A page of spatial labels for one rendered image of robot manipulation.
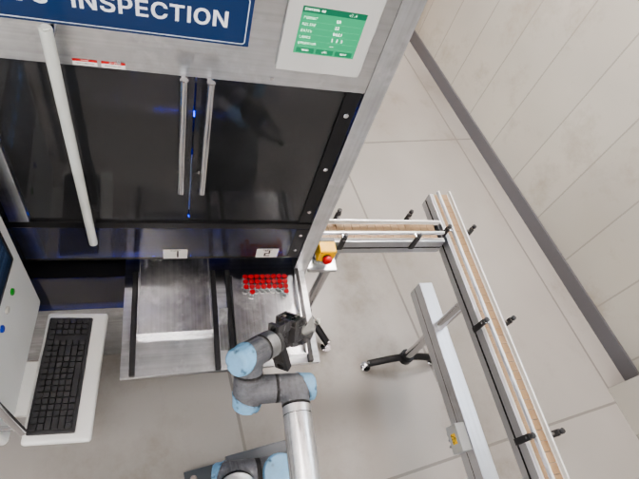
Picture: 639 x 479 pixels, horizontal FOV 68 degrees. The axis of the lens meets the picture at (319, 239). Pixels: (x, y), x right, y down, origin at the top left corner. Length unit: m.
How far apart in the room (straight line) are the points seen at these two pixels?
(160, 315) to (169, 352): 0.15
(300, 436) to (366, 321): 1.82
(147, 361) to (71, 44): 1.04
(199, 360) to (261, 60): 1.06
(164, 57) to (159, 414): 1.87
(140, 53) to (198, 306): 0.99
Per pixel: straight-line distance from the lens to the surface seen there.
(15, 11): 1.19
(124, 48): 1.20
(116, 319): 2.29
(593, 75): 3.85
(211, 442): 2.61
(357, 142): 1.44
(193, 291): 1.89
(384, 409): 2.86
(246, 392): 1.28
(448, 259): 2.31
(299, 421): 1.28
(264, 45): 1.19
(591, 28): 3.92
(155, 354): 1.79
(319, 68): 1.23
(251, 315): 1.86
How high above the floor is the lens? 2.55
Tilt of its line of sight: 52 degrees down
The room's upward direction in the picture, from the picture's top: 24 degrees clockwise
